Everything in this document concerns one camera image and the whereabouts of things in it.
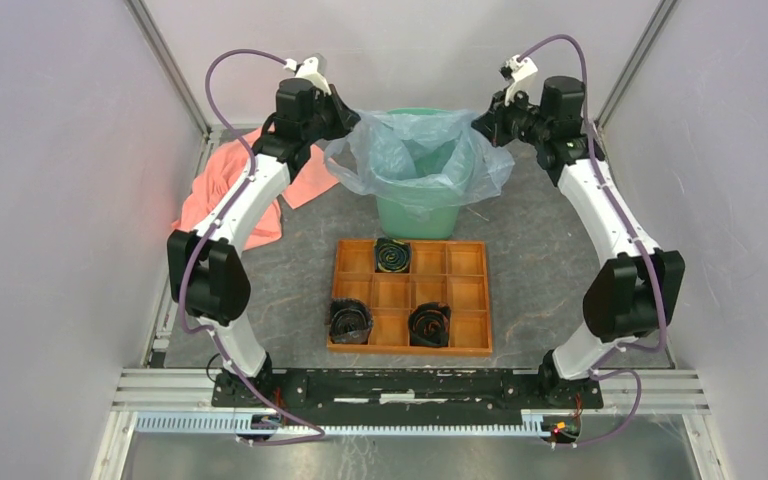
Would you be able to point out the green plastic trash bin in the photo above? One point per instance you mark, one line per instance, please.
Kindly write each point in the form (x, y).
(420, 164)

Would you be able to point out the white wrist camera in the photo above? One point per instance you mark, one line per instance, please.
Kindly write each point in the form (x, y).
(311, 69)
(519, 72)

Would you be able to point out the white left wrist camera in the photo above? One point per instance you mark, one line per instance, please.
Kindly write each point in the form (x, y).
(311, 69)

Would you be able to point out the pink cloth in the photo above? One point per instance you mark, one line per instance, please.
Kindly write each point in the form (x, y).
(250, 223)

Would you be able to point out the translucent blue plastic trash bag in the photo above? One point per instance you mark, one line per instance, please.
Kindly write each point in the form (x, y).
(494, 167)

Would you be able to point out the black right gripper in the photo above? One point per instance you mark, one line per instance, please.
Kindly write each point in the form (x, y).
(487, 124)

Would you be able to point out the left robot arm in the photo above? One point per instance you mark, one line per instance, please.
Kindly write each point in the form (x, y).
(208, 280)

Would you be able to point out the rolled black belt orange stitching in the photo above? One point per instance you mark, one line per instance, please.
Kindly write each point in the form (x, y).
(429, 325)

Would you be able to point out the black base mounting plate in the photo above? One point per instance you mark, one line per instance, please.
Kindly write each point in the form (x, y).
(423, 397)

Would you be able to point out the rolled black belt yellow stitching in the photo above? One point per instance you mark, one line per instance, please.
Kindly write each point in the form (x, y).
(392, 256)

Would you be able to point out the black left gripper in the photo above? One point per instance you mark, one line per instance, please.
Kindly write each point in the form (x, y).
(344, 117)

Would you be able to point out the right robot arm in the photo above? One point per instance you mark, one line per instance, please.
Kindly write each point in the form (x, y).
(630, 302)

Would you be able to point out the white slotted cable duct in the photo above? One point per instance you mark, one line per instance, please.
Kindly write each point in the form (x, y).
(267, 424)

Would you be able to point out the orange compartment tray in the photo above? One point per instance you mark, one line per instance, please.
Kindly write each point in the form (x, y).
(453, 273)

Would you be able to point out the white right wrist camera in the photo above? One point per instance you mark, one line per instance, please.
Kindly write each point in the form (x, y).
(519, 72)

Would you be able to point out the rolled black belt left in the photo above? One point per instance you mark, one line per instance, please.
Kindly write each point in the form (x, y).
(350, 322)

